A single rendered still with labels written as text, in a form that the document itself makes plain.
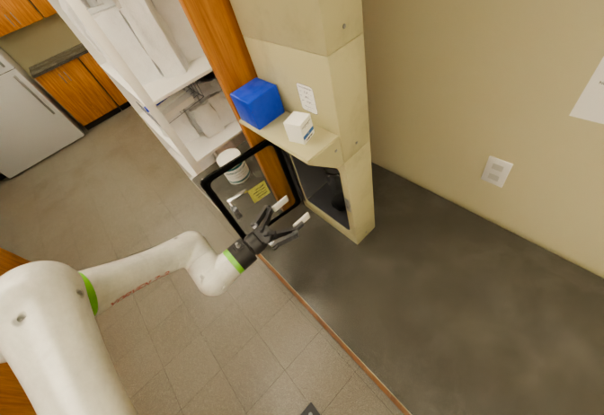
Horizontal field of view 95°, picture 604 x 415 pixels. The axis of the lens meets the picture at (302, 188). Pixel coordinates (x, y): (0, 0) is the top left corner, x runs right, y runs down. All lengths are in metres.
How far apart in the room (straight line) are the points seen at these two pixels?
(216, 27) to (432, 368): 1.14
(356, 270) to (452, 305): 0.33
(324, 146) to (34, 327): 0.61
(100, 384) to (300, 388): 1.53
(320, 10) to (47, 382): 0.71
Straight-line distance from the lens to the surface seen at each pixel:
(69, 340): 0.59
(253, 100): 0.78
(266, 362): 2.10
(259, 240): 0.93
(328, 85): 0.65
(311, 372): 2.02
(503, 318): 1.12
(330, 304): 1.08
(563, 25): 0.88
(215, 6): 0.88
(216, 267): 0.92
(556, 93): 0.94
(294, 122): 0.69
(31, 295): 0.59
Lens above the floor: 1.96
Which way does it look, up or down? 48 degrees down
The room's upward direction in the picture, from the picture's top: 20 degrees counter-clockwise
